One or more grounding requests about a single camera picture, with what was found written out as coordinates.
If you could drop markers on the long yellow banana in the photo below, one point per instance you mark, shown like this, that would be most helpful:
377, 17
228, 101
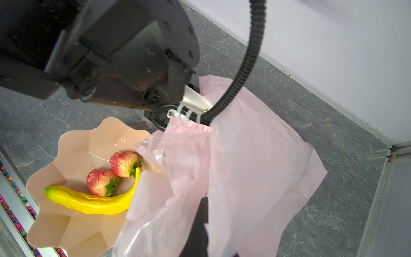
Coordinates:
91, 204

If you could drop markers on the red strawberry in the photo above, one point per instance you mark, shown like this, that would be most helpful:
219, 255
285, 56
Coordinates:
102, 182
125, 164

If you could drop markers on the beige scalloped fruit bowl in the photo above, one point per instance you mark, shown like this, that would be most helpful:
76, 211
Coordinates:
80, 152

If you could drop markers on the pink plastic bag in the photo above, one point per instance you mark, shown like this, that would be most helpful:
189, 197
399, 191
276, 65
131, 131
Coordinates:
256, 171

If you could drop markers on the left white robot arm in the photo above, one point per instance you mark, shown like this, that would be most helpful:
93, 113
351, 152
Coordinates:
132, 54

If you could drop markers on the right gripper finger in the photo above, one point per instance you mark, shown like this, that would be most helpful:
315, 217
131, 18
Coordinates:
197, 242

